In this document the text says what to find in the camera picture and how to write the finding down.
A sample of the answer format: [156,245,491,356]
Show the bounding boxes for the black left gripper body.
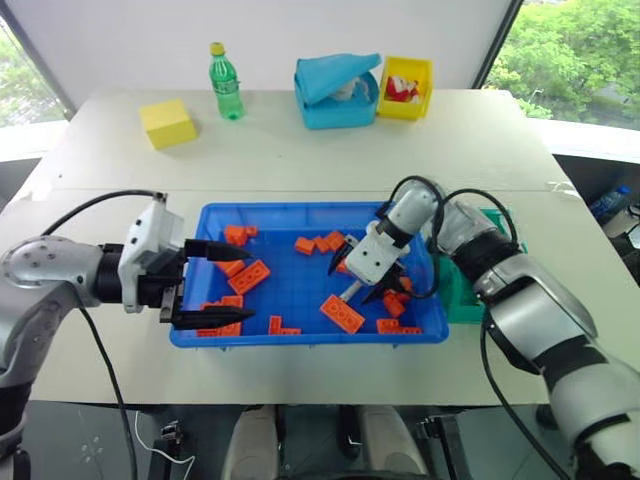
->
[136,238,188,326]

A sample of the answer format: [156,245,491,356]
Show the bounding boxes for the yellow foam block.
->
[138,98,199,151]

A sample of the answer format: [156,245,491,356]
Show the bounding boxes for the green plastic bottle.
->
[208,42,247,122]

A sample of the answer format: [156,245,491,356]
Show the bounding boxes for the yellow plastic bin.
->
[376,55,435,122]

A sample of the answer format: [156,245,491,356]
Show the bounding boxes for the orange L-shaped toy brick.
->
[267,315,303,336]
[375,317,424,336]

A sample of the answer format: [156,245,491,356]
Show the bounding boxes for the clear water bottle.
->
[588,185,633,217]

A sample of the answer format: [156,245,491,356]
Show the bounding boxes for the green plastic bin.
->
[432,206,530,324]

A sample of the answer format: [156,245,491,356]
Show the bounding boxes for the large orange toy brick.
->
[319,294,367,335]
[227,260,272,296]

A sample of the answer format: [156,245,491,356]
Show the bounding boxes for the blue lidded container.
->
[293,51,384,131]

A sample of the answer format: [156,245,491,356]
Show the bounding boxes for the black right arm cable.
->
[367,174,574,480]

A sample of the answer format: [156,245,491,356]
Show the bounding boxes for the white cloth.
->
[331,74,374,104]

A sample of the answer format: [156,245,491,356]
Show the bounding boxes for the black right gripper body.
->
[383,259,407,287]

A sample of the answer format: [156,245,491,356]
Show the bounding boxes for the thin white cable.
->
[133,409,197,467]

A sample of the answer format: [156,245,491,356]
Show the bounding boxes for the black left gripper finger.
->
[171,307,257,331]
[184,238,257,263]

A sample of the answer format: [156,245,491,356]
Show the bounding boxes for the grey rounded shape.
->
[358,404,429,480]
[221,406,280,480]

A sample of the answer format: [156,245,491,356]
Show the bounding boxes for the blue plastic bin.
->
[168,201,450,350]

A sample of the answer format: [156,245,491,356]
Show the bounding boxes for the red and white packets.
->
[383,74,422,106]

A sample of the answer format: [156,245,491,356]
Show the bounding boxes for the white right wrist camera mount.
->
[345,219,413,287]

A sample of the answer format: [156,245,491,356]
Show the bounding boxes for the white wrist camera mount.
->
[345,219,413,287]
[118,198,186,315]

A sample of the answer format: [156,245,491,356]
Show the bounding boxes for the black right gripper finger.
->
[360,272,412,307]
[327,238,360,277]

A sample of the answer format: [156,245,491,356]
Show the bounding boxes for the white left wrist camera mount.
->
[118,198,186,315]

